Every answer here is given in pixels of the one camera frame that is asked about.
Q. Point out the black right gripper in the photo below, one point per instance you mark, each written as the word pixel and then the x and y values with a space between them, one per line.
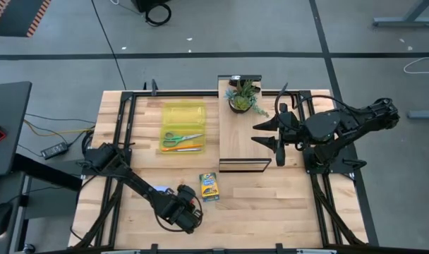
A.
pixel 292 130

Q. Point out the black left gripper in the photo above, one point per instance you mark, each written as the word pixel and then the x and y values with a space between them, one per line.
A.
pixel 181 211

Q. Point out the light blue sticky note pad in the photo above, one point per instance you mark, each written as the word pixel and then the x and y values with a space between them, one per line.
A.
pixel 161 189

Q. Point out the crayon box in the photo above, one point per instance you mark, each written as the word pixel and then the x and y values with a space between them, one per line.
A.
pixel 209 187

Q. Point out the long orange pencil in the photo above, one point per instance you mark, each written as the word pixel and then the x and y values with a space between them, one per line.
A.
pixel 182 147

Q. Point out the green scissors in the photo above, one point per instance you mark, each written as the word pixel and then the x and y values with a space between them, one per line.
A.
pixel 172 139

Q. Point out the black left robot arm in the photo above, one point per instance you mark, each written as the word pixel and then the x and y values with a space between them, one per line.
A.
pixel 130 176

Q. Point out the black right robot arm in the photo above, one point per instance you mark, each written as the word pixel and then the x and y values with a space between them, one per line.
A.
pixel 341 123

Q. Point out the potted succulent plant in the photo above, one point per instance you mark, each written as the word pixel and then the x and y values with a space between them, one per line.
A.
pixel 240 102

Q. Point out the black table clamp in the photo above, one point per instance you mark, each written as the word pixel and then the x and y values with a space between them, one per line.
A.
pixel 154 248
pixel 283 89
pixel 279 248
pixel 154 87

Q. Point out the black stapler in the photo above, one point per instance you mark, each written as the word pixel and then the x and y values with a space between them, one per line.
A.
pixel 235 82

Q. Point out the yellow transparent pencil case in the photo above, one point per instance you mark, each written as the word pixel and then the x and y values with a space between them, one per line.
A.
pixel 184 113

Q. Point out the black power adapter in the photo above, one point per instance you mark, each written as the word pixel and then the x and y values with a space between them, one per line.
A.
pixel 54 150

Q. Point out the grey metal floor bar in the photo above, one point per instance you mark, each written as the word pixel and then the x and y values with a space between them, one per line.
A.
pixel 424 114

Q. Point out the grey metal table base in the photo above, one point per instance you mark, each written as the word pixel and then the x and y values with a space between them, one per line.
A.
pixel 405 22

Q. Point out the dark side desk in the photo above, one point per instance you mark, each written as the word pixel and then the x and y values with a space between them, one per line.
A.
pixel 6 116

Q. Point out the black mat orange stripes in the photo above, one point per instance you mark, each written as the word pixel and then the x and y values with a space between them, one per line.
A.
pixel 13 17

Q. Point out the wooden shelf riser black frame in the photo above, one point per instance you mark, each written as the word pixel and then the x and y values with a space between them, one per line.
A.
pixel 241 141

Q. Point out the black metal table frame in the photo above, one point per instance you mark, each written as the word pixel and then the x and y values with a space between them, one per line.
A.
pixel 182 94

